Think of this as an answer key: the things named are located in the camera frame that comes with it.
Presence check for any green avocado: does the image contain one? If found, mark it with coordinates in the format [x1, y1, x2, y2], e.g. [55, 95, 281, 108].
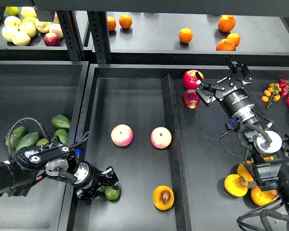
[52, 115, 71, 130]
[54, 128, 68, 145]
[36, 138, 50, 146]
[11, 126, 27, 149]
[101, 186, 120, 201]
[15, 132, 40, 152]

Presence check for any bright red apple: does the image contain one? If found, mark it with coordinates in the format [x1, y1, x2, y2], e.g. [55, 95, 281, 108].
[183, 69, 205, 90]

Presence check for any pink apple right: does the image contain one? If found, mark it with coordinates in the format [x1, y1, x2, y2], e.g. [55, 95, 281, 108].
[150, 127, 172, 149]

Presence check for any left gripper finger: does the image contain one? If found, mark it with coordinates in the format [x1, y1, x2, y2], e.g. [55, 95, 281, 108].
[100, 166, 118, 187]
[76, 189, 106, 200]

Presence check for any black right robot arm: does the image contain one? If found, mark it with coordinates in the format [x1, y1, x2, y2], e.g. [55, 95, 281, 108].
[196, 57, 289, 231]

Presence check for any black shelf post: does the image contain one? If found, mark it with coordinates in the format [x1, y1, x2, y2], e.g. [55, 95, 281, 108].
[56, 11, 85, 61]
[87, 11, 111, 64]

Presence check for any orange on shelf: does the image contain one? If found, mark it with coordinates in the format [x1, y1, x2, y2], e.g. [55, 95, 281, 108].
[178, 28, 193, 43]
[107, 16, 117, 32]
[215, 38, 236, 51]
[119, 14, 132, 29]
[218, 15, 236, 33]
[227, 33, 241, 47]

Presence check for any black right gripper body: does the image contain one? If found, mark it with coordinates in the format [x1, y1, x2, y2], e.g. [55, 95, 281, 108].
[214, 80, 255, 118]

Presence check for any black tray divider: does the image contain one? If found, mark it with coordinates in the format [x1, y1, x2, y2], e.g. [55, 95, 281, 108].
[161, 74, 192, 231]

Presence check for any red cherry tomato bunch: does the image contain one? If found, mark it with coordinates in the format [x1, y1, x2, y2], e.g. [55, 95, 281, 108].
[279, 78, 289, 97]

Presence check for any black centre tray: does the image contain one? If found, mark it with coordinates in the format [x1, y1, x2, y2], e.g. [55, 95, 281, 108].
[57, 64, 289, 231]

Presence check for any pink apple left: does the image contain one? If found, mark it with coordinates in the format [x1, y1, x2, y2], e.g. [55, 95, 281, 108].
[111, 124, 133, 147]

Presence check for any pink peach on shelf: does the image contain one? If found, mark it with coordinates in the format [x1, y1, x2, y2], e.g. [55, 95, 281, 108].
[49, 23, 64, 39]

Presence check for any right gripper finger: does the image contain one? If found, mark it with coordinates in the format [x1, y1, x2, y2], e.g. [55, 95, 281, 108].
[224, 56, 253, 86]
[195, 72, 224, 106]

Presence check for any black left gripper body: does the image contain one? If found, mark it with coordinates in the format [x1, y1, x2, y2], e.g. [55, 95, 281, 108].
[72, 161, 110, 192]

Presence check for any black tray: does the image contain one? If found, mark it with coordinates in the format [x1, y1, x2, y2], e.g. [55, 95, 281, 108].
[57, 64, 289, 231]
[0, 61, 88, 231]

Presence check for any pink apple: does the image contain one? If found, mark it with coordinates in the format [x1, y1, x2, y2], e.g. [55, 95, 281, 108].
[150, 127, 172, 149]
[111, 124, 133, 147]

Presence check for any orange cherry tomato bunch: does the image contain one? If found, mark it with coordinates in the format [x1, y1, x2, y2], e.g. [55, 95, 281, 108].
[261, 83, 281, 109]

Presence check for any green avocado in tray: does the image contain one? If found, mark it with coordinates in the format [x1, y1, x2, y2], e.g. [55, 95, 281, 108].
[36, 138, 50, 146]
[52, 115, 71, 130]
[54, 128, 68, 145]
[11, 126, 27, 149]
[15, 132, 40, 152]

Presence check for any dark red apple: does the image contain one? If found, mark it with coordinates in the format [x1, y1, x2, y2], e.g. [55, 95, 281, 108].
[182, 90, 200, 109]

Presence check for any black left tray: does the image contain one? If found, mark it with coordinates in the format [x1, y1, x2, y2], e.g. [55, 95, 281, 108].
[0, 61, 88, 231]

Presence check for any red apple on shelf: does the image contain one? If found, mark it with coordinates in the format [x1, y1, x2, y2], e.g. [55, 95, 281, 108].
[44, 32, 61, 47]

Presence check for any yellow pear in tray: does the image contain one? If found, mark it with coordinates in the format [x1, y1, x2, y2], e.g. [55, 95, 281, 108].
[224, 174, 249, 197]
[236, 163, 254, 183]
[250, 185, 278, 206]

